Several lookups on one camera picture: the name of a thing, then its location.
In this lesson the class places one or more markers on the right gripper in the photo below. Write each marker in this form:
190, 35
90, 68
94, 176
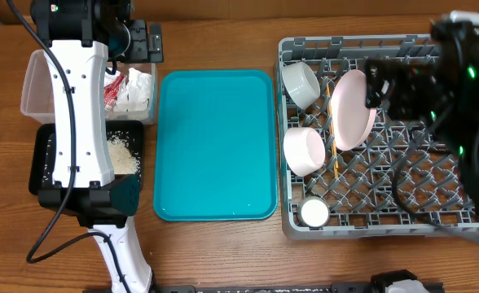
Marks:
375, 84

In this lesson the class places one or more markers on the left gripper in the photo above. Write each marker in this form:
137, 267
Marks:
145, 53

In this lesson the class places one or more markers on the white napkin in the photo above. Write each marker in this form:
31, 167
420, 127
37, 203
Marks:
138, 91

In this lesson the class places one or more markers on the red snack wrapper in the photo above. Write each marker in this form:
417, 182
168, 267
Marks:
114, 87

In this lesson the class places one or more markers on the large white plate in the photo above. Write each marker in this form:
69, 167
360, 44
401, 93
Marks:
352, 120

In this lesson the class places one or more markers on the grey bowl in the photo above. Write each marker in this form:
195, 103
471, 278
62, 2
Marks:
301, 84

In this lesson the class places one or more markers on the uncooked rice pile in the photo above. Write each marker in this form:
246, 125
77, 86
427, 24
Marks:
124, 160

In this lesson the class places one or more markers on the small white plate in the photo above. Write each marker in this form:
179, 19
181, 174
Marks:
304, 150

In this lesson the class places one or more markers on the white cup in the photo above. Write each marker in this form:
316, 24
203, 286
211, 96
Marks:
313, 212

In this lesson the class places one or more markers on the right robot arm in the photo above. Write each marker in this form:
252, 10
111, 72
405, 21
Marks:
444, 95

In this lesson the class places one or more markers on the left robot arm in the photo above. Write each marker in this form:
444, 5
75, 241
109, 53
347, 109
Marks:
83, 41

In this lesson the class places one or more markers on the grey dishwasher rack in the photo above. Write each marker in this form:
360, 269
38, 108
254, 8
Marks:
360, 200

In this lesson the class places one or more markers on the clear plastic waste bin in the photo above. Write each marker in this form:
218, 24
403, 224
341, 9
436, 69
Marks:
37, 94

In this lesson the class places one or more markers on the teal serving tray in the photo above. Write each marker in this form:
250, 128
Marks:
216, 154

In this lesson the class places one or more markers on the cardboard backdrop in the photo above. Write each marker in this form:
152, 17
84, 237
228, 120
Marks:
164, 10

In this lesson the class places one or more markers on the black rectangular tray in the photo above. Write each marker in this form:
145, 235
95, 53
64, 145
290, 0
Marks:
130, 133

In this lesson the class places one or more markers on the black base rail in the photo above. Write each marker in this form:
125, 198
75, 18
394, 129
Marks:
394, 281

